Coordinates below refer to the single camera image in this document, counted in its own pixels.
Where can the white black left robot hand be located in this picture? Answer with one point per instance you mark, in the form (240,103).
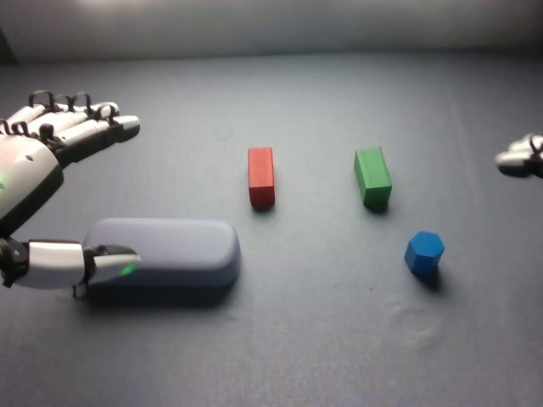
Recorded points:
(29,169)

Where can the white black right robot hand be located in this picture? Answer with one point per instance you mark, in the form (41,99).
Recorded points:
(519,159)

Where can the blue hexagonal block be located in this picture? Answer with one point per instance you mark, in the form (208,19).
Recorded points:
(423,254)

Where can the green rectangular block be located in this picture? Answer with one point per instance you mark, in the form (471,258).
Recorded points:
(373,176)

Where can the red rectangular block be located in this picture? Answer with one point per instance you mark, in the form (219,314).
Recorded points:
(260,174)

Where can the grey table cloth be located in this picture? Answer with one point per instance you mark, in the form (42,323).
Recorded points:
(297,339)

